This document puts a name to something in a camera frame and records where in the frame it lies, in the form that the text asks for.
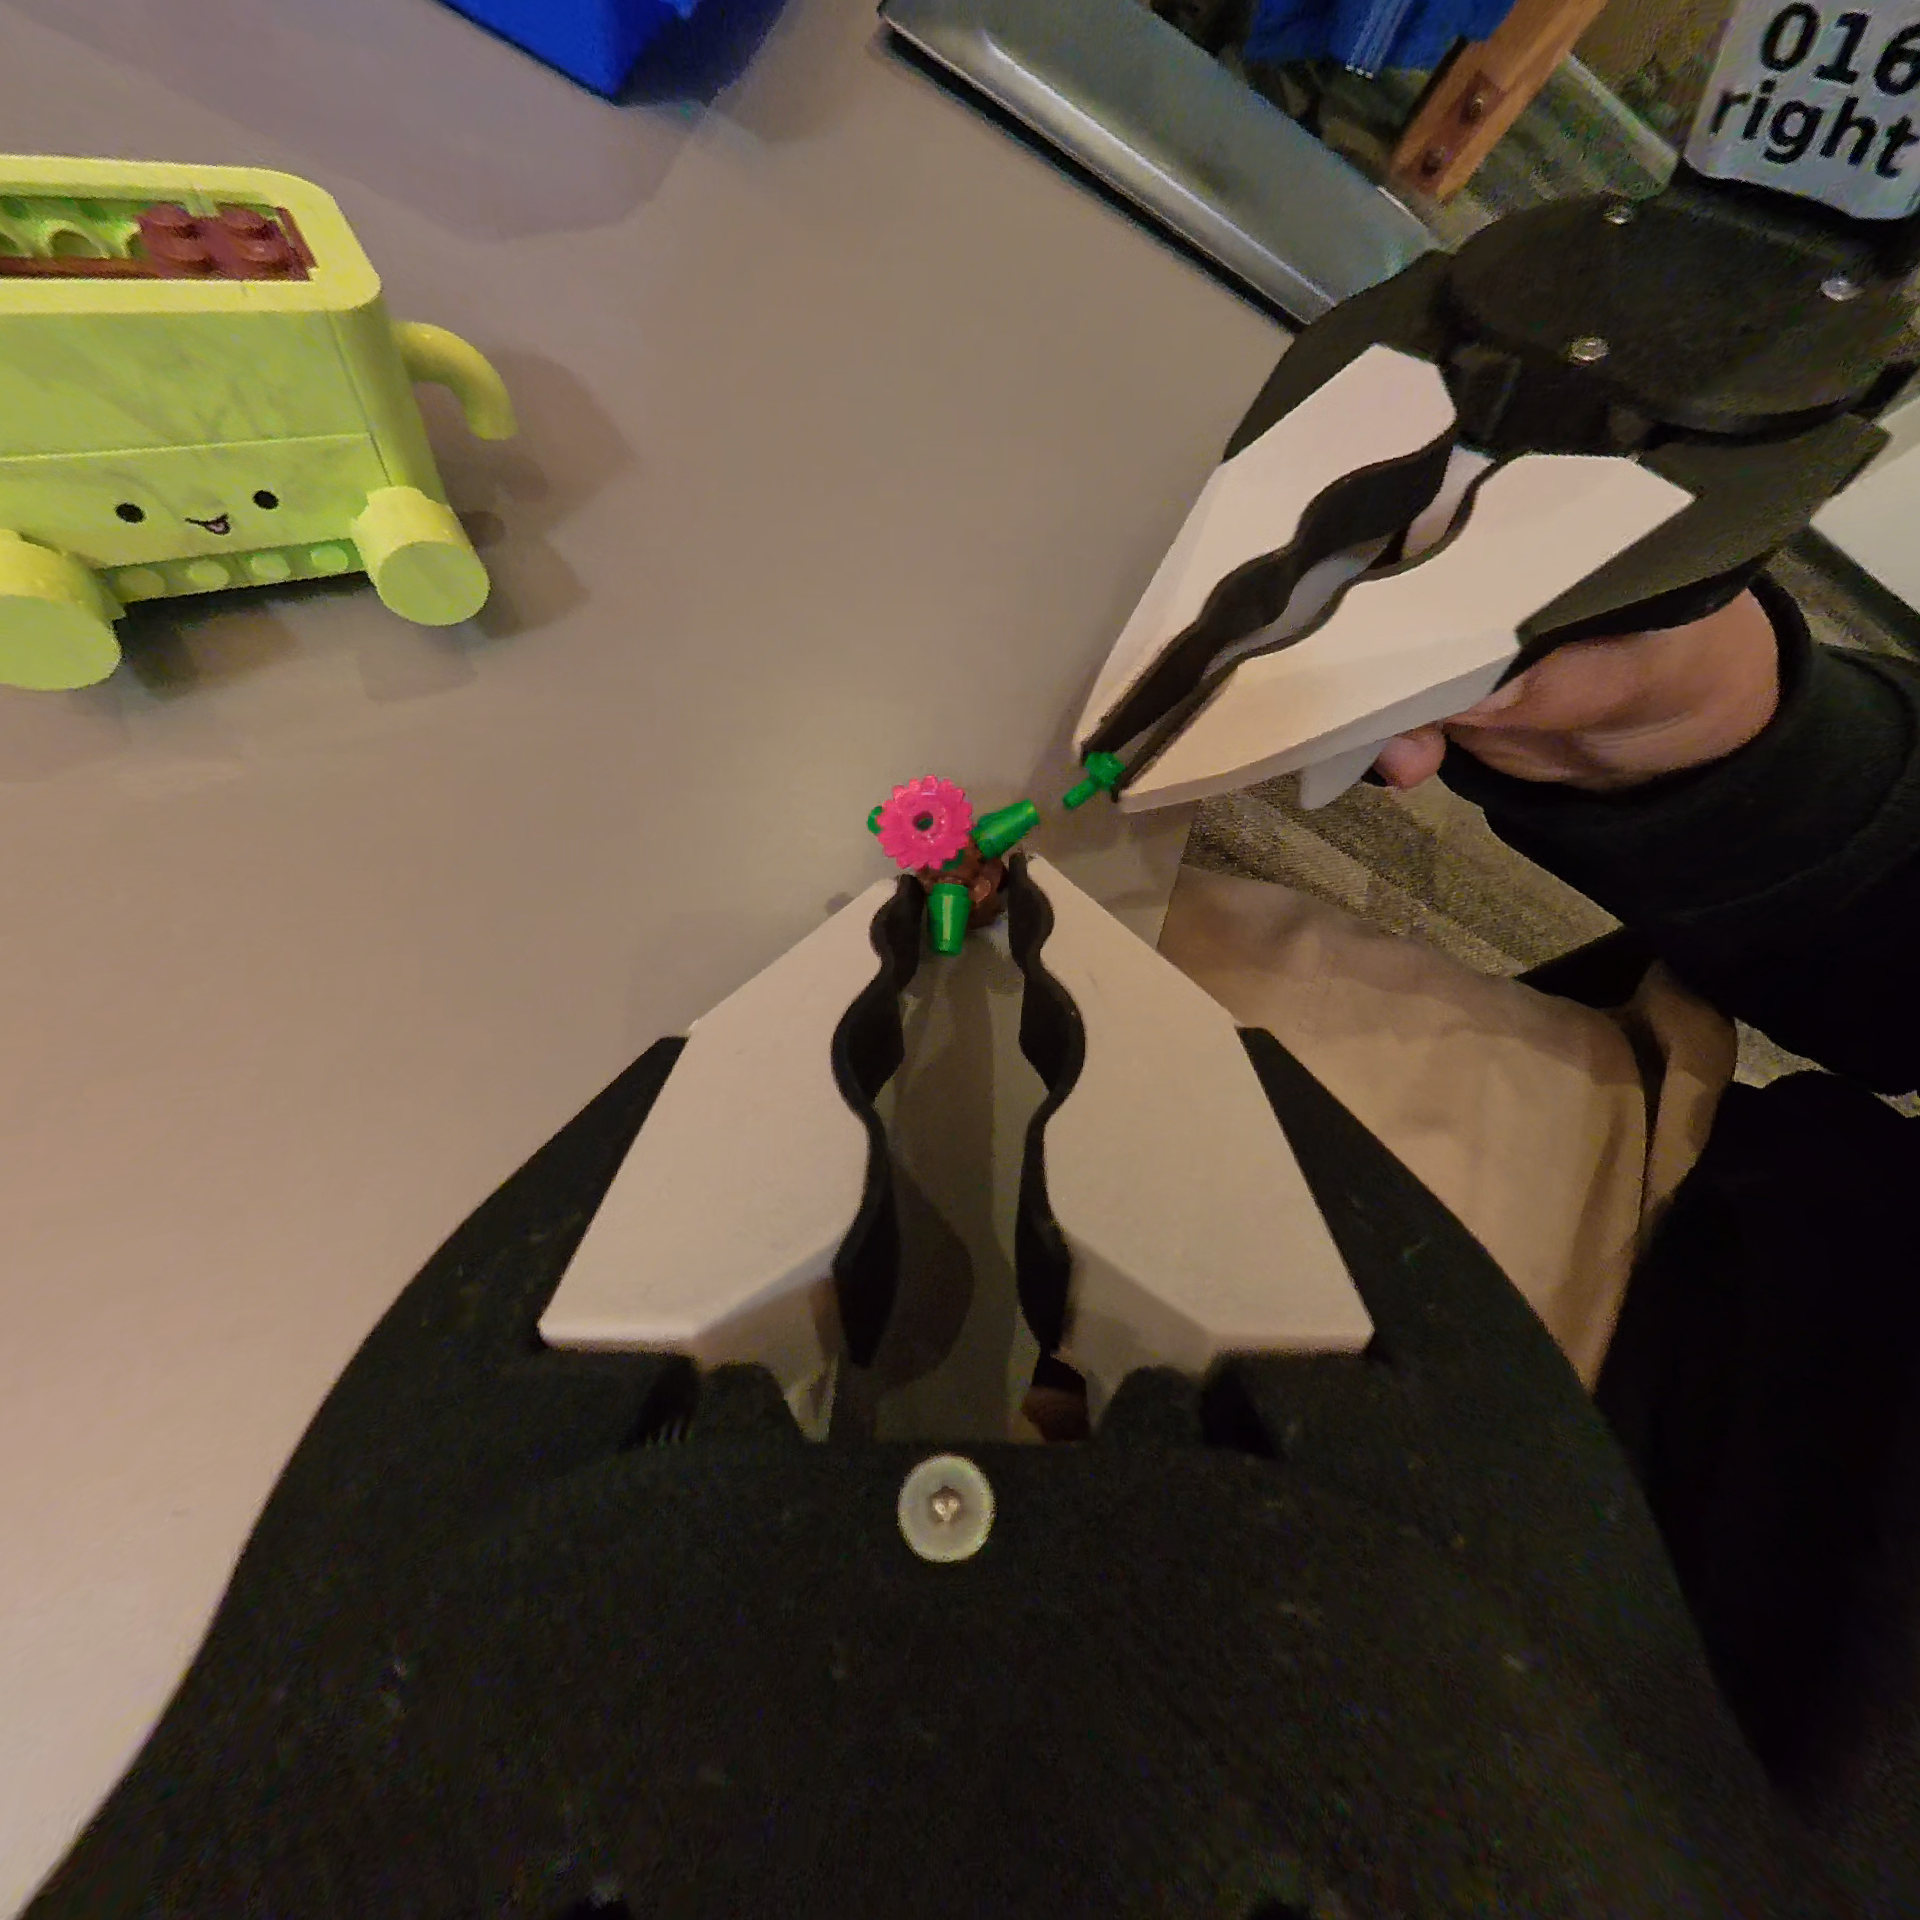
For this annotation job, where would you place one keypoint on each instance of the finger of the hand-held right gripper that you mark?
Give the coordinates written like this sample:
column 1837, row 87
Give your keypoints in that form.
column 1290, row 466
column 1395, row 662

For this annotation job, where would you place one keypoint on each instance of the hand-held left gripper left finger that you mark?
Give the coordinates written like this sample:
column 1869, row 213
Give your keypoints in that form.
column 705, row 1202

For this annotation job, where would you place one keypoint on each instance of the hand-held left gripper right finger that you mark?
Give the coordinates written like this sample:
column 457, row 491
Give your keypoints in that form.
column 1201, row 1202

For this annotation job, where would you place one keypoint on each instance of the small green toy stem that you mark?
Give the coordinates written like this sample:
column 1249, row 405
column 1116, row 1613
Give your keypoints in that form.
column 1094, row 781

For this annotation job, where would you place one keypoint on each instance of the pink toy brick flower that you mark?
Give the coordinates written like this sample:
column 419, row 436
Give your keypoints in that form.
column 920, row 821

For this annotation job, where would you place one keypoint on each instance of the person's right hand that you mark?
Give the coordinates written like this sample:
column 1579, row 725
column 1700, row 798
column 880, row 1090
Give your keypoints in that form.
column 1620, row 704

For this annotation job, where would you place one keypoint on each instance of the wooden beam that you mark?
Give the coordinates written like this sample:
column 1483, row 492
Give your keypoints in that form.
column 1476, row 107

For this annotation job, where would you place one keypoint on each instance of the labelled blue plastic bin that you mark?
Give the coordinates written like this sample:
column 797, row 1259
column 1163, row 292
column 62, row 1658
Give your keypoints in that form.
column 598, row 38

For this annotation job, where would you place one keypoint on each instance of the lime green toy brick pot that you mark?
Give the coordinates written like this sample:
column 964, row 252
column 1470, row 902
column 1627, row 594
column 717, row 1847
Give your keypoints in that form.
column 194, row 376

